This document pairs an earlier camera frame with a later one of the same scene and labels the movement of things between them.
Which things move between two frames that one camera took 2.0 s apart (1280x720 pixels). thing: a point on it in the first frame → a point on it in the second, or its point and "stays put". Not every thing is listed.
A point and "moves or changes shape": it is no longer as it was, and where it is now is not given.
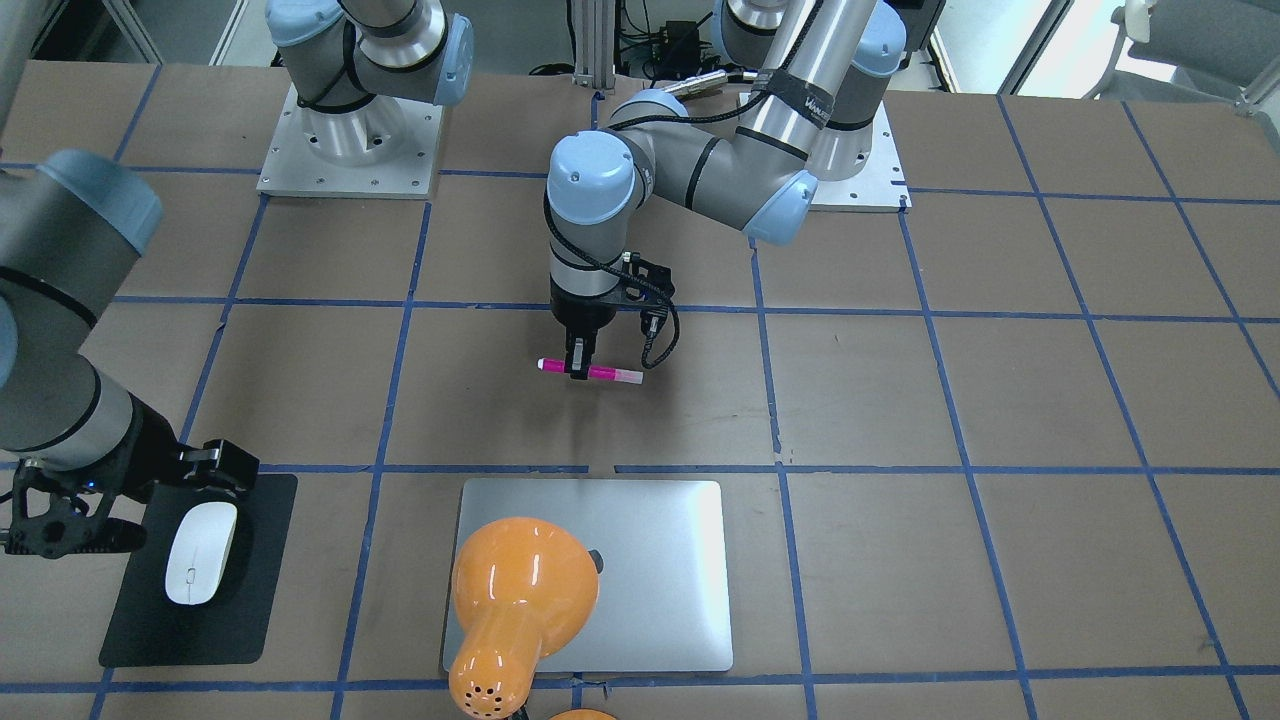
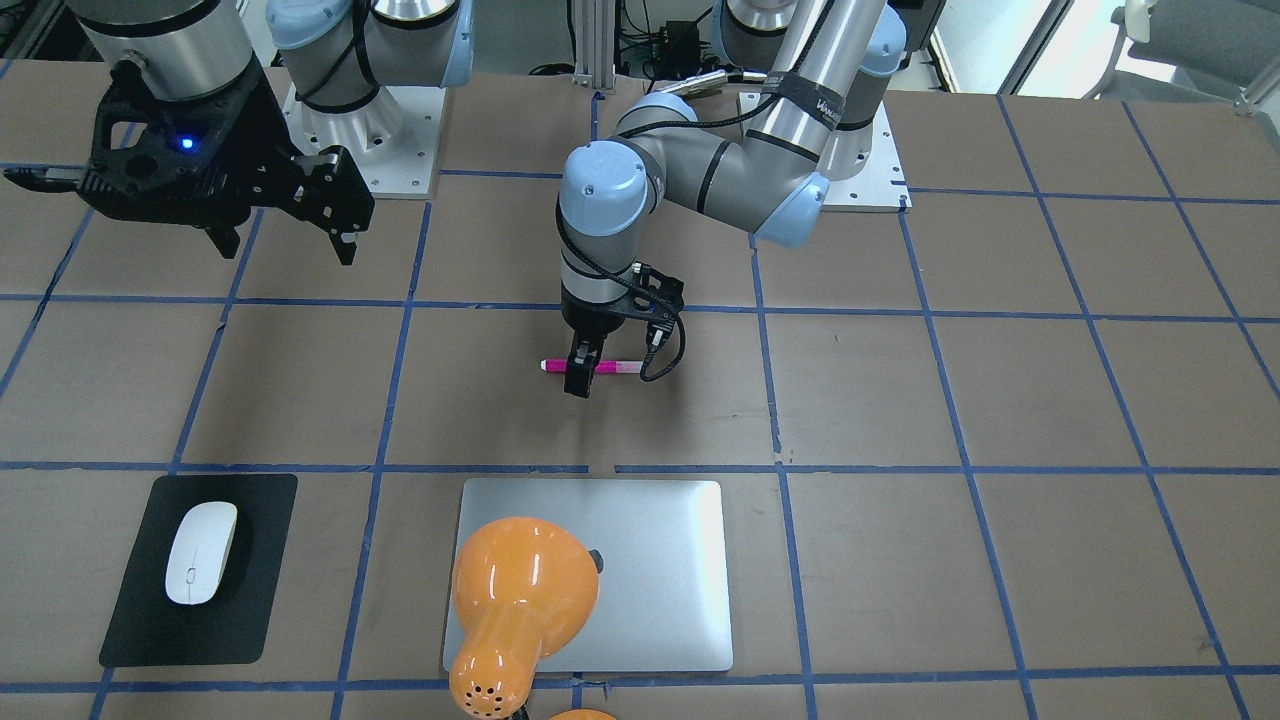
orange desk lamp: [522, 588] stays put
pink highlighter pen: [598, 372] moves or changes shape
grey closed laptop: [663, 597] stays put
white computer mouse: [201, 552] stays put
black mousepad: [233, 626] stays put
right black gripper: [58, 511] → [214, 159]
